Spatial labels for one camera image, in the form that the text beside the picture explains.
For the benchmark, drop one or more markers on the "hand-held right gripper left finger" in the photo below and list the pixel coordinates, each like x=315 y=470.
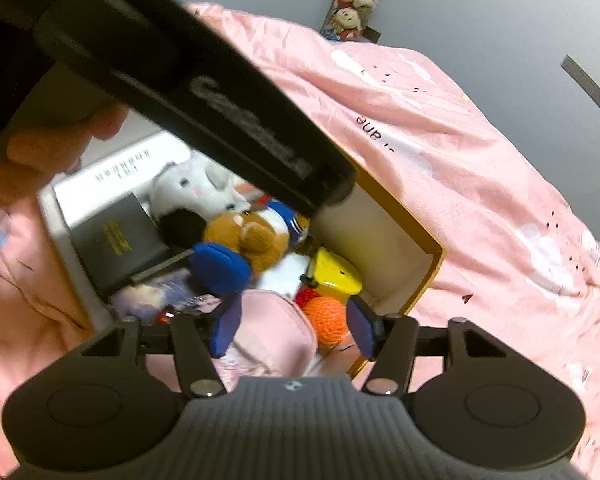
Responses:
x=225 y=332

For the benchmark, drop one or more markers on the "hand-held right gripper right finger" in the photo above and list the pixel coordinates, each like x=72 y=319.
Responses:
x=360 y=327

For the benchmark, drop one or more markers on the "orange knitted ball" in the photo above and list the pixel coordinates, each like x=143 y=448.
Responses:
x=327 y=317

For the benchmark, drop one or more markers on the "pink case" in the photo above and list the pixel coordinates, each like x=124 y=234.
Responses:
x=275 y=332

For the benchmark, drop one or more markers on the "small red knitted toy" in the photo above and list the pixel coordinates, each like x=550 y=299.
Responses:
x=307 y=296

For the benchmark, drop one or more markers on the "blue round plush toy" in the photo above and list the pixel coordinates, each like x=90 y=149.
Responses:
x=217 y=267

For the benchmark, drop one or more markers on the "orange cardboard box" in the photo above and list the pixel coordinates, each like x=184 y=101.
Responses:
x=375 y=250

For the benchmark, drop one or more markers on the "brown plush toy blue clothes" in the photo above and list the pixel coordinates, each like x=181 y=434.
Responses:
x=250 y=242

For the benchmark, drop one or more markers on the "white plush toy black ear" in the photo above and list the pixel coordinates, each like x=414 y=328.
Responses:
x=185 y=187

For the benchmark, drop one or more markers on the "white box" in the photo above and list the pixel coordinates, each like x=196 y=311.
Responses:
x=110 y=180

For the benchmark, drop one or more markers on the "grey box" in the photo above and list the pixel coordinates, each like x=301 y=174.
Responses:
x=115 y=245

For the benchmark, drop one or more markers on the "person's left hand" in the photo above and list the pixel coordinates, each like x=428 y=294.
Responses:
x=40 y=160

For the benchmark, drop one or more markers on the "black wall socket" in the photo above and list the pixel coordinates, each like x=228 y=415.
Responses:
x=371 y=35

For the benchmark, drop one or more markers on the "grey wall switch panel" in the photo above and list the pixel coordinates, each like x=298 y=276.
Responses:
x=587 y=85

